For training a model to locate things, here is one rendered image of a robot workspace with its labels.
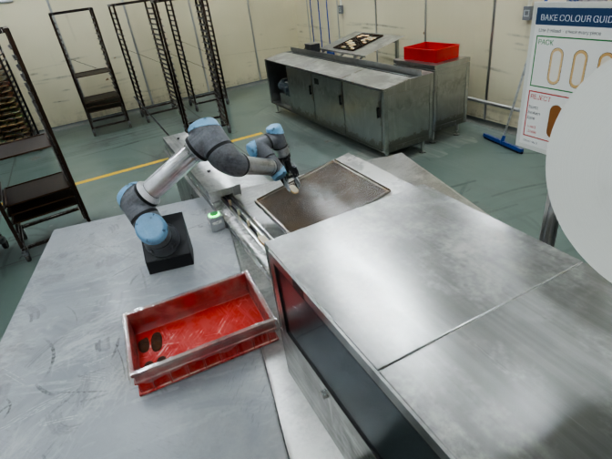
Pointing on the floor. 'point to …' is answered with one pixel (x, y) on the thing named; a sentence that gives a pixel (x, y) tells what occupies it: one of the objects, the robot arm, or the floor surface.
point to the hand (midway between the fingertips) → (292, 188)
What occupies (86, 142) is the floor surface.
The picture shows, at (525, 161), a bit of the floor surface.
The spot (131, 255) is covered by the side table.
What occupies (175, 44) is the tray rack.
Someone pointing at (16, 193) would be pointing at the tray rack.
